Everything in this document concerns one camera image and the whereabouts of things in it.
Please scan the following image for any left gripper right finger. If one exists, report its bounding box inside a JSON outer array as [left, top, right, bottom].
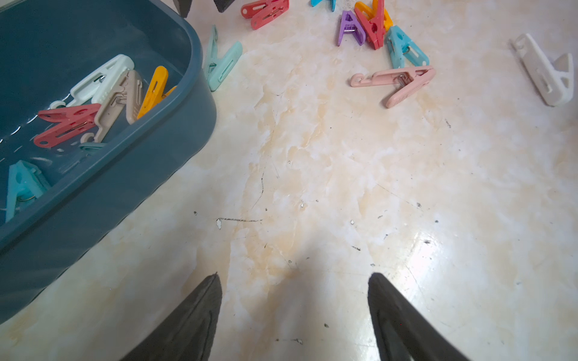
[[367, 272, 467, 360]]

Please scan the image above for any orange clothespin right pile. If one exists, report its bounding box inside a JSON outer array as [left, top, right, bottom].
[[354, 1, 394, 32]]

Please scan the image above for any beige clothespin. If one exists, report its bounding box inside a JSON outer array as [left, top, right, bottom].
[[81, 70, 143, 144]]

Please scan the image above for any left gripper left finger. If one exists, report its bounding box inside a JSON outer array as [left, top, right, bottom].
[[123, 274, 223, 360]]

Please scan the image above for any teal clothespin right pile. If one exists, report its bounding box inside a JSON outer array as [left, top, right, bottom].
[[385, 26, 430, 69]]

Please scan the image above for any teal clothespin beside box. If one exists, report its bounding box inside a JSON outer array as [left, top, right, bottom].
[[203, 25, 243, 92]]

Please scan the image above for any yellow clothespin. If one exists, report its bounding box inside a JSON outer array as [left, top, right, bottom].
[[137, 66, 177, 120]]

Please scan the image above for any mint clothespin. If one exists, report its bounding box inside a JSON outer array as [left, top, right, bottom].
[[5, 160, 51, 222]]

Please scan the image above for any purple clothespin right pile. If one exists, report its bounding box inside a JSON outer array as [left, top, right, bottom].
[[337, 11, 367, 46]]

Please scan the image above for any red clothespin right pile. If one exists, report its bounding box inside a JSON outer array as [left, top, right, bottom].
[[355, 0, 386, 51]]

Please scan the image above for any white clothespin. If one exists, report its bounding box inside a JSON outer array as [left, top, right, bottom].
[[49, 54, 135, 109], [513, 33, 574, 107]]

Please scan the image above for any pink clothespin right pile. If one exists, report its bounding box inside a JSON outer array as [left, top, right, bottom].
[[349, 66, 437, 108]]

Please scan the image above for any teal plastic storage box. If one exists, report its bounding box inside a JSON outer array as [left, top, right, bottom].
[[1, 1, 217, 321]]

